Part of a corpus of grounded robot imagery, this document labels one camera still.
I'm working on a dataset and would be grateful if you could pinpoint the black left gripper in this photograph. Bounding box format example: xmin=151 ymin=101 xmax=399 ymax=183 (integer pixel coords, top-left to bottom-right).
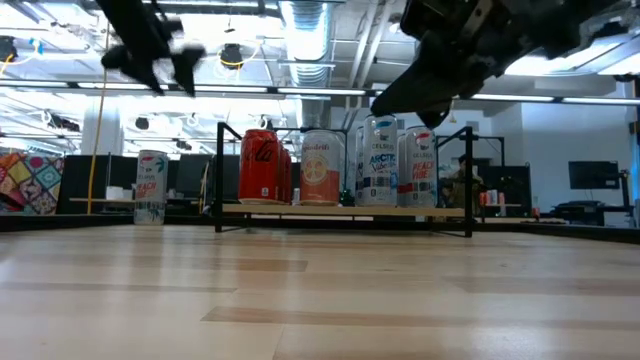
xmin=99 ymin=17 xmax=207 ymax=99

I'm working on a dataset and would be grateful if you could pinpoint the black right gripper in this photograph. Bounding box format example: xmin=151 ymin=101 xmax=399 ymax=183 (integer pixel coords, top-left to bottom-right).
xmin=369 ymin=0 xmax=556 ymax=130

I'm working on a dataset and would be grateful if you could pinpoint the white can blue band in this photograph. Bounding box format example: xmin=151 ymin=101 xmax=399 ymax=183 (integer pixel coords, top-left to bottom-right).
xmin=360 ymin=114 xmax=400 ymax=208

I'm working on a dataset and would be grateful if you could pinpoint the pale pink can silver lid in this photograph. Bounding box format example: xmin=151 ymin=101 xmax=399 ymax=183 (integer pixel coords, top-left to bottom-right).
xmin=299 ymin=129 xmax=346 ymax=207

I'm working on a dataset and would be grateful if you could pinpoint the red soda can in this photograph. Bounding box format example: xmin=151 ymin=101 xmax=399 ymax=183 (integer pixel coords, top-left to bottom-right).
xmin=237 ymin=128 xmax=281 ymax=206

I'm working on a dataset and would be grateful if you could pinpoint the white column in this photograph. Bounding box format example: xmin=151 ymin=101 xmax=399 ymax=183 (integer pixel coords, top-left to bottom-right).
xmin=80 ymin=97 xmax=125 ymax=157

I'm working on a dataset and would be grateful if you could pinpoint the person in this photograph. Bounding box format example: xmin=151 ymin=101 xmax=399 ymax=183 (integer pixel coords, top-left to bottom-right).
xmin=439 ymin=153 xmax=485 ymax=210

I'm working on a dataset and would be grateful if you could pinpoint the white peach vibe can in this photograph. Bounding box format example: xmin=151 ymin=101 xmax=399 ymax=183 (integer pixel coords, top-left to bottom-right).
xmin=133 ymin=149 xmax=171 ymax=226

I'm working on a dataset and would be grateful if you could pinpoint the white box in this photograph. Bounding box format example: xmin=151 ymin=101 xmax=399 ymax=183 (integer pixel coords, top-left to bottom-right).
xmin=104 ymin=185 xmax=135 ymax=202

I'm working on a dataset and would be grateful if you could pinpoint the black office partition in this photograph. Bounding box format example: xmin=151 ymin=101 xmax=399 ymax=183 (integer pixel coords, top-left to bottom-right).
xmin=56 ymin=154 xmax=140 ymax=216

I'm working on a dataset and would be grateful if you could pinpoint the colourful patterned quilt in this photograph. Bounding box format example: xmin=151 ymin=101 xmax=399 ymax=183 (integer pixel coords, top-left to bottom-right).
xmin=0 ymin=151 xmax=66 ymax=216

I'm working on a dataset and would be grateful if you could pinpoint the wide silver spiral duct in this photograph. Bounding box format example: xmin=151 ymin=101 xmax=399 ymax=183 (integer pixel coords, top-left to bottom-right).
xmin=277 ymin=0 xmax=334 ymax=131

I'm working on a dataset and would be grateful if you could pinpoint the yellow extension cable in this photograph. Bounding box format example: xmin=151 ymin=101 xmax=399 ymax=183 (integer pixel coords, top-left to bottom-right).
xmin=86 ymin=19 xmax=112 ymax=216

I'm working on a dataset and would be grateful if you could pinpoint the black left table frame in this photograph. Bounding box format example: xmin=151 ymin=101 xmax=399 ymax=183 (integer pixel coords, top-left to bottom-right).
xmin=0 ymin=212 xmax=219 ymax=234

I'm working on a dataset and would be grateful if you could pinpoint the black table frame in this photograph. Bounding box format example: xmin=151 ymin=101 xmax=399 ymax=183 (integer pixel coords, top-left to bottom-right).
xmin=474 ymin=219 xmax=640 ymax=245
xmin=0 ymin=212 xmax=219 ymax=234

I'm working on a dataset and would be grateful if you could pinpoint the black wall monitor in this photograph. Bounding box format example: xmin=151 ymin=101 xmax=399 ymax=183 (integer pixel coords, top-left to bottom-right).
xmin=567 ymin=160 xmax=620 ymax=191

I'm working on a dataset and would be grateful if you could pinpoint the black right table frame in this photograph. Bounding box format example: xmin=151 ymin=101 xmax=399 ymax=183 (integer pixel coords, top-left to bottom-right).
xmin=474 ymin=219 xmax=640 ymax=245

